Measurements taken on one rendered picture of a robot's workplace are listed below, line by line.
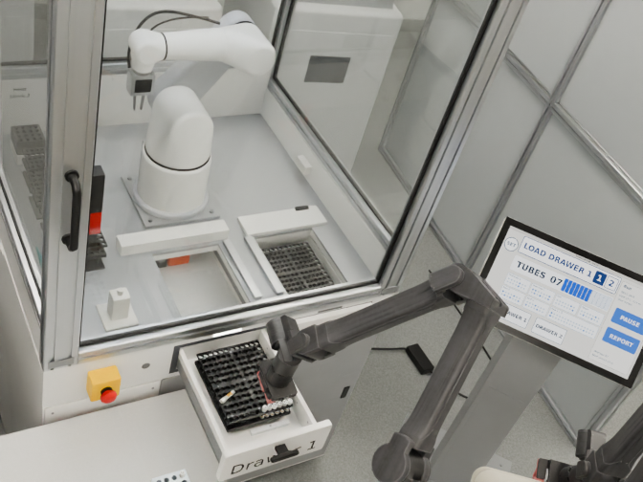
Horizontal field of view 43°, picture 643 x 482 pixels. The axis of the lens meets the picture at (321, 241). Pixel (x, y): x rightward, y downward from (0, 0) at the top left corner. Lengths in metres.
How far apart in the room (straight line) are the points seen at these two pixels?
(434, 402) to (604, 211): 1.85
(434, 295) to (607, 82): 1.81
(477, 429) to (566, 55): 1.53
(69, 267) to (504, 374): 1.48
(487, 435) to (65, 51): 2.00
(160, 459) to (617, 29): 2.23
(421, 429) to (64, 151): 0.85
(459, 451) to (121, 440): 1.33
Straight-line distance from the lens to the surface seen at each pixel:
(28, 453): 2.10
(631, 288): 2.47
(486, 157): 3.85
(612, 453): 1.80
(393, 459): 1.59
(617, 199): 3.26
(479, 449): 2.96
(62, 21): 1.40
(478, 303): 1.59
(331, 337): 1.76
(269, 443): 1.97
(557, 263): 2.43
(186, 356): 2.18
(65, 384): 2.07
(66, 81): 1.47
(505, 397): 2.75
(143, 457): 2.10
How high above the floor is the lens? 2.54
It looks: 40 degrees down
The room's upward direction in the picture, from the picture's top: 19 degrees clockwise
